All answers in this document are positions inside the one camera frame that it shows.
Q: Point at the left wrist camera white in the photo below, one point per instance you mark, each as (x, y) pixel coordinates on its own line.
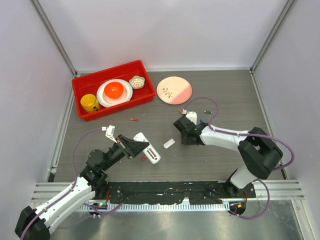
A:
(109, 132)

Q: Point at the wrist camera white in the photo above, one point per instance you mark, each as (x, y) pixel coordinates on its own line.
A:
(109, 132)
(191, 115)

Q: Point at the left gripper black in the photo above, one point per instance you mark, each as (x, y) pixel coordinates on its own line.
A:
(130, 147)

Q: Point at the orange bowl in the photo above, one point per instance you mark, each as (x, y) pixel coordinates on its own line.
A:
(113, 89)

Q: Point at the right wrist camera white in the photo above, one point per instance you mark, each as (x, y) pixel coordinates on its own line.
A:
(191, 115)

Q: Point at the white paper plate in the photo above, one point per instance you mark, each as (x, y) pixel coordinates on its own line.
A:
(108, 102)

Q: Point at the white remote control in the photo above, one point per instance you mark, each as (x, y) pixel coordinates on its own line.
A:
(150, 152)

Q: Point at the yellow mug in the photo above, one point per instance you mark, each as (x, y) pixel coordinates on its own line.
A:
(89, 103)

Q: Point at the white battery cover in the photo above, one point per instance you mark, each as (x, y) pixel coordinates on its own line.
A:
(169, 143)

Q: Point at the pink beige plate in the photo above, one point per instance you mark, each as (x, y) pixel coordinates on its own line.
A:
(174, 90)

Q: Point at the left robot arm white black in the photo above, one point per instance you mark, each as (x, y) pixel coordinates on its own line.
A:
(39, 223)

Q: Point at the slotted cable duct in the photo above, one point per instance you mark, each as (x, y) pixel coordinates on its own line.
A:
(183, 207)

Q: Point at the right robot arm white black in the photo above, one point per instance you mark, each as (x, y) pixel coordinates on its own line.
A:
(259, 152)

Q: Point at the red plastic bin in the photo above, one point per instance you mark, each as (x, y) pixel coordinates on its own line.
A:
(89, 84)

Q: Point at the small patterned flower bowl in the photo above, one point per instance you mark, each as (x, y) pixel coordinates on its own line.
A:
(137, 82)

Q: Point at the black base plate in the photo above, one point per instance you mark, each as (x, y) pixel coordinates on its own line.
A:
(169, 192)

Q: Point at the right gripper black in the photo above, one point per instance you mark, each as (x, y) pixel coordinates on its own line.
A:
(184, 141)

